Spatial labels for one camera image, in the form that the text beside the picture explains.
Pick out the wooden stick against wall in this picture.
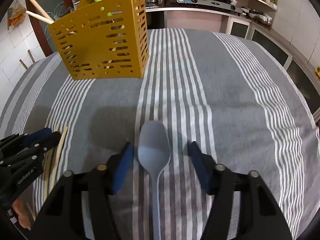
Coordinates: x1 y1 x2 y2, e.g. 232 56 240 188
27 50 35 63
19 59 28 70

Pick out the grey silicone spoon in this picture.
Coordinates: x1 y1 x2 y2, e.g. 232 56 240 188
138 121 171 239

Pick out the dark framed glass door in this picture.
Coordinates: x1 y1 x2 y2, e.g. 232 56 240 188
25 0 74 56

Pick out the hanging plastic bag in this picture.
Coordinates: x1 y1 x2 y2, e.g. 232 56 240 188
7 2 26 30

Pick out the grey striped tablecloth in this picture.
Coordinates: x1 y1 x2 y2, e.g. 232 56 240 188
1 29 319 239

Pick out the gas stove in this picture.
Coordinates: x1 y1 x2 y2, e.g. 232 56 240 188
164 0 243 14

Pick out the yellow perforated utensil holder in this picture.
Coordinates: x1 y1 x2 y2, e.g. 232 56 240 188
48 0 149 80

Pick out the person's left hand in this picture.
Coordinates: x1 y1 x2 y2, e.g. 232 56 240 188
12 198 30 230

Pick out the wooden chopstick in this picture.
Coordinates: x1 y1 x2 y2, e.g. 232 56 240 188
43 123 61 203
29 0 54 21
48 126 68 193
26 10 54 24

